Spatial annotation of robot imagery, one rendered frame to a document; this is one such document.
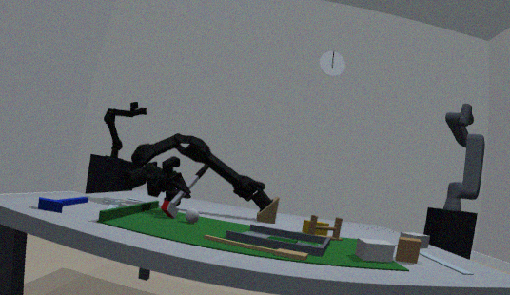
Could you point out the green flat mat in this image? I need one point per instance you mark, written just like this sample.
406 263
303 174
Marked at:
157 224

